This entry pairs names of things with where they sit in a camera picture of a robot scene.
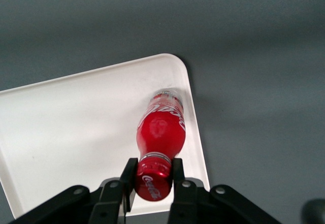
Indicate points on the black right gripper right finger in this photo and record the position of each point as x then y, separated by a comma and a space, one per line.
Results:
188, 203

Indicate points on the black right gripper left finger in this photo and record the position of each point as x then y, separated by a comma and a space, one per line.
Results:
106, 203

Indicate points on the red coke bottle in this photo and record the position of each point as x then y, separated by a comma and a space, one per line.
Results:
160, 132

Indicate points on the beige plastic tray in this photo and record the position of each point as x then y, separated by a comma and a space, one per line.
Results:
63, 120

